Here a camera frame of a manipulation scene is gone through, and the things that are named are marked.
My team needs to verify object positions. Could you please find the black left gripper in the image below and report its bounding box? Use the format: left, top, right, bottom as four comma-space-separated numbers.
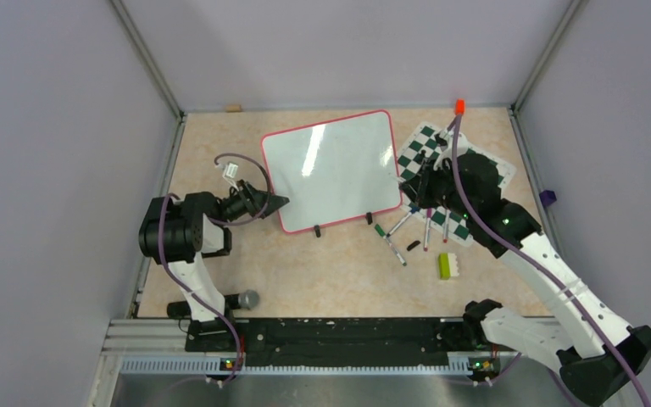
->
216, 178, 288, 226

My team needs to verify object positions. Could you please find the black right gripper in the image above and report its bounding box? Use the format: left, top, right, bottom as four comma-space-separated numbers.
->
402, 156, 476, 220

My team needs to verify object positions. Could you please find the pink framed whiteboard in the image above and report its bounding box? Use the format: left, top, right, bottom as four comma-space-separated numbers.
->
260, 109, 403, 234

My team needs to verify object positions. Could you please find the black marker cap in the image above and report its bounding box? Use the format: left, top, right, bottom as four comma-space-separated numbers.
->
407, 240, 420, 251

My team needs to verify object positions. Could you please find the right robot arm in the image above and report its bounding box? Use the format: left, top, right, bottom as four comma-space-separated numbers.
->
401, 152, 651, 406

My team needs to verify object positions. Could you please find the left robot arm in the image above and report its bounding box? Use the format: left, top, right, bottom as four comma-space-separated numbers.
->
138, 181, 290, 351

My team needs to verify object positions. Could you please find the purple capped marker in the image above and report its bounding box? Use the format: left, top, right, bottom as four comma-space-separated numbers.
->
423, 208, 432, 252

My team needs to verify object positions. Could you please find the blue capped marker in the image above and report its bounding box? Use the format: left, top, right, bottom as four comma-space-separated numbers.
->
387, 207, 420, 237

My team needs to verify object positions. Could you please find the red capped marker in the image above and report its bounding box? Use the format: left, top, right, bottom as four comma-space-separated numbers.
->
442, 209, 451, 243

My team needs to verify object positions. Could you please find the green white chessboard mat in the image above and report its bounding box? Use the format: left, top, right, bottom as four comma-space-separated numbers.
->
395, 120, 518, 247

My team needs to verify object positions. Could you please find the green capped marker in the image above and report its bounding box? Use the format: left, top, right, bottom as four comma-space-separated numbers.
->
375, 224, 386, 237

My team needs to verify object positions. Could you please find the green white lego block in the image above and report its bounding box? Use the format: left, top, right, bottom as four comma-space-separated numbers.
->
437, 253, 459, 281

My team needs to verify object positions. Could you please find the orange block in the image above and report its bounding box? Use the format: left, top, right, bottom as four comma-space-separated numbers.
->
454, 98, 466, 116

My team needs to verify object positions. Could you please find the black microphone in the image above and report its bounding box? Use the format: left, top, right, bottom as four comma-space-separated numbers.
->
166, 289, 260, 320

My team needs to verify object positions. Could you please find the small wooden piece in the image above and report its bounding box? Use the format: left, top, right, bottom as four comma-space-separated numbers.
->
224, 103, 242, 113

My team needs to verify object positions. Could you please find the purple block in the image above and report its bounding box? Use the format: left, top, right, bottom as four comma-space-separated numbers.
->
539, 190, 558, 208

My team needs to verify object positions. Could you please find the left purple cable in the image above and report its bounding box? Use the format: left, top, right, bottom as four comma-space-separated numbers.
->
158, 153, 275, 360

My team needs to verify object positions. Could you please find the purple cable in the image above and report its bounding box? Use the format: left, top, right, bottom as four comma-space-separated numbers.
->
448, 114, 651, 407
158, 153, 275, 360

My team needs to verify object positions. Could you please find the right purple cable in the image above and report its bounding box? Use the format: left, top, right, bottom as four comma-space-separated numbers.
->
448, 114, 651, 407

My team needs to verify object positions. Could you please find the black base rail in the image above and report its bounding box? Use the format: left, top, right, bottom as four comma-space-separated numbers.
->
185, 317, 505, 367

